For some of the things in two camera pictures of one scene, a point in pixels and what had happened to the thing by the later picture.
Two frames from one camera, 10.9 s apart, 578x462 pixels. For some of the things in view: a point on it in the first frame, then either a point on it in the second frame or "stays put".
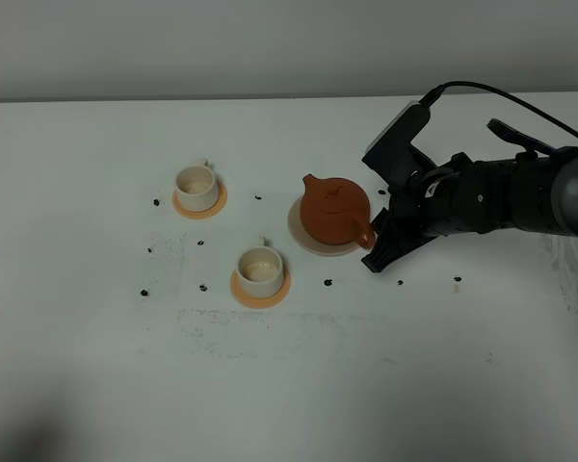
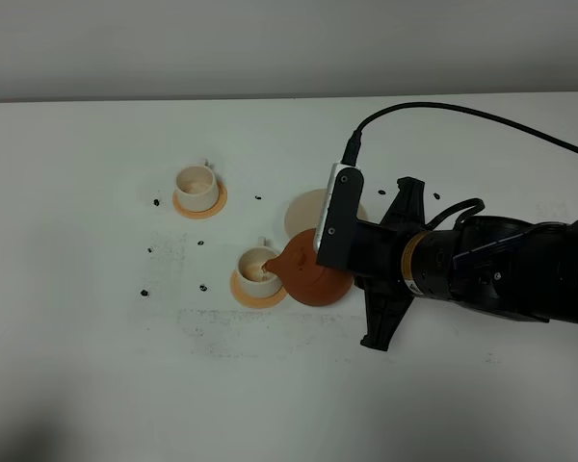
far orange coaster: [198, 215] stays put
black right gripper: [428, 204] → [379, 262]
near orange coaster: [259, 302] stays put
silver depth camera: [392, 155] → [335, 235]
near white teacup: [260, 270] stays put
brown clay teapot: [335, 210] → [303, 279]
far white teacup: [196, 188] stays put
